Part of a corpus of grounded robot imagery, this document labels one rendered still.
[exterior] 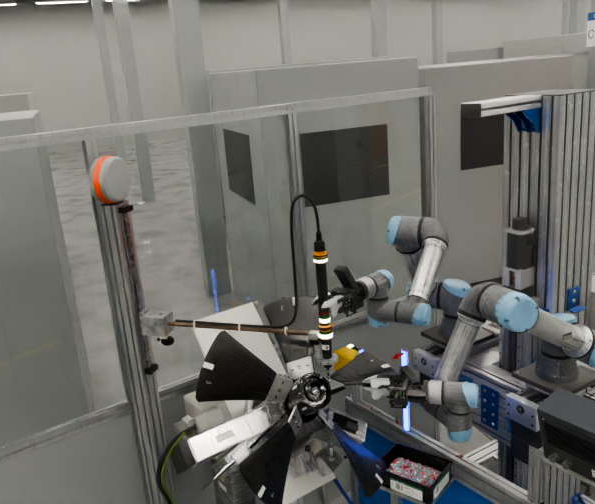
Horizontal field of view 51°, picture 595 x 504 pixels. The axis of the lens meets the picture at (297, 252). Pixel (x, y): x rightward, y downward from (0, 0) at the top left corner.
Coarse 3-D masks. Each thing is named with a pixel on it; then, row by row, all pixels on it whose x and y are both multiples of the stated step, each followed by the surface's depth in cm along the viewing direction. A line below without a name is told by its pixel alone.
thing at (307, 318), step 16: (272, 304) 217; (288, 304) 216; (304, 304) 215; (272, 320) 215; (288, 320) 213; (304, 320) 211; (288, 336) 210; (304, 336) 208; (288, 352) 207; (304, 352) 205
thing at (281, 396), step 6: (276, 378) 196; (282, 378) 196; (288, 378) 197; (276, 384) 197; (288, 384) 197; (270, 390) 197; (276, 390) 197; (282, 390) 198; (288, 390) 198; (270, 396) 198; (282, 396) 198; (282, 402) 199
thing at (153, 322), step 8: (144, 312) 221; (152, 312) 221; (160, 312) 221; (168, 312) 220; (144, 320) 218; (152, 320) 217; (160, 320) 216; (168, 320) 219; (144, 328) 219; (152, 328) 218; (160, 328) 217; (168, 328) 219
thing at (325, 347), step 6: (318, 234) 190; (318, 240) 190; (318, 246) 190; (324, 246) 191; (324, 342) 199; (330, 342) 200; (324, 348) 200; (330, 348) 200; (324, 354) 201; (330, 354) 201; (324, 366) 203; (330, 366) 202
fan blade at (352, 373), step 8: (368, 352) 225; (352, 360) 221; (360, 360) 220; (344, 368) 215; (352, 368) 215; (360, 368) 215; (368, 368) 215; (376, 368) 215; (384, 368) 216; (392, 368) 217; (336, 376) 209; (344, 376) 209; (352, 376) 208; (360, 376) 209; (368, 376) 209; (344, 384) 203; (352, 384) 203; (360, 384) 204; (368, 384) 205
